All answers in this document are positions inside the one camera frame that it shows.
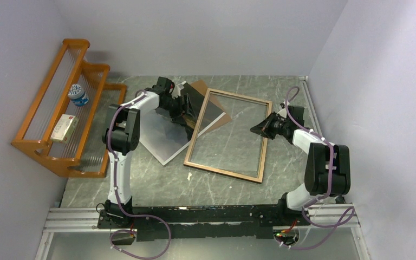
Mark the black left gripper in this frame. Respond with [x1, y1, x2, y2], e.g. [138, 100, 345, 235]
[161, 94, 197, 125]

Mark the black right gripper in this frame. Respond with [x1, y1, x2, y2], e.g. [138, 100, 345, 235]
[250, 112, 289, 140]

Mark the landscape photo print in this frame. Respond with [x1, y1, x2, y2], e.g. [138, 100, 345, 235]
[140, 81, 212, 166]

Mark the wooden picture frame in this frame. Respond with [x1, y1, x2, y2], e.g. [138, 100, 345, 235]
[183, 87, 274, 184]

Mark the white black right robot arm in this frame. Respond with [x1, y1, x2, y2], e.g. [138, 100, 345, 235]
[250, 104, 351, 225]

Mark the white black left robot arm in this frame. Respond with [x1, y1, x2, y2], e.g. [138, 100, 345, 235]
[102, 77, 197, 228]

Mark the brown backing board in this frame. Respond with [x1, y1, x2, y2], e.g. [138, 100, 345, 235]
[185, 80, 231, 132]

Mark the blue white round tub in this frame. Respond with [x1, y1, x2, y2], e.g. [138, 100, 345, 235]
[68, 83, 89, 107]

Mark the orange wooden rack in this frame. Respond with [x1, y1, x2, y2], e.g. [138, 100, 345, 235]
[11, 38, 126, 178]

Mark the white red small box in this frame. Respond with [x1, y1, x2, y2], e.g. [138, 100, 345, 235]
[50, 114, 79, 144]

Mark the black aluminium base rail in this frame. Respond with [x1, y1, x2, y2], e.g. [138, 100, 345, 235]
[43, 204, 359, 242]

